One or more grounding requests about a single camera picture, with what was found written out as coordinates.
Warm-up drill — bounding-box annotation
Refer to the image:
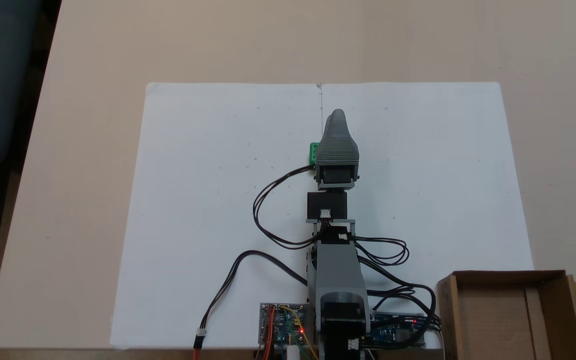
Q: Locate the white paper sheet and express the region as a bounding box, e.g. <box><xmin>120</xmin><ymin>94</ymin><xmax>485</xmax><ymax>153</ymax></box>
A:
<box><xmin>109</xmin><ymin>81</ymin><xmax>535</xmax><ymax>349</ymax></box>

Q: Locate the blue circuit board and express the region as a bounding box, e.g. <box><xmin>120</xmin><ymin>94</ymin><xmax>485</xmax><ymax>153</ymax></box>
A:
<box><xmin>368</xmin><ymin>312</ymin><xmax>427</xmax><ymax>349</ymax></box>

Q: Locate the brown cardboard box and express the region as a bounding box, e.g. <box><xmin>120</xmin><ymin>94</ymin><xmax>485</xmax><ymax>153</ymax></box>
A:
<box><xmin>436</xmin><ymin>270</ymin><xmax>576</xmax><ymax>360</ymax></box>

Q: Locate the blue office chair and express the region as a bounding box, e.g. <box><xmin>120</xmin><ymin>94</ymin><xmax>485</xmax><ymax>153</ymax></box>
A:
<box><xmin>0</xmin><ymin>0</ymin><xmax>62</xmax><ymax>316</ymax></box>

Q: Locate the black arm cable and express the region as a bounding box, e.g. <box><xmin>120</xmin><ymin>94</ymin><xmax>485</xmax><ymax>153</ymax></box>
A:
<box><xmin>252</xmin><ymin>165</ymin><xmax>320</xmax><ymax>250</ymax></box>
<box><xmin>358</xmin><ymin>256</ymin><xmax>442</xmax><ymax>347</ymax></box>
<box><xmin>352</xmin><ymin>237</ymin><xmax>410</xmax><ymax>267</ymax></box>

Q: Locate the yellow jumper wire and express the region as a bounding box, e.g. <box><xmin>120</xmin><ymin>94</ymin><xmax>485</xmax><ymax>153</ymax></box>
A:
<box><xmin>280</xmin><ymin>305</ymin><xmax>319</xmax><ymax>360</ymax></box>

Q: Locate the grey circuit board with wires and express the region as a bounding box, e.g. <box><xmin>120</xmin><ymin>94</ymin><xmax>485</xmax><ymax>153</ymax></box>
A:
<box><xmin>259</xmin><ymin>302</ymin><xmax>315</xmax><ymax>347</ymax></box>

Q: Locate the red orange wire bundle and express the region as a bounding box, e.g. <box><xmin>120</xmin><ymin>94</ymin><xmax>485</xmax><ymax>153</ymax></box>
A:
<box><xmin>262</xmin><ymin>306</ymin><xmax>276</xmax><ymax>360</ymax></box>

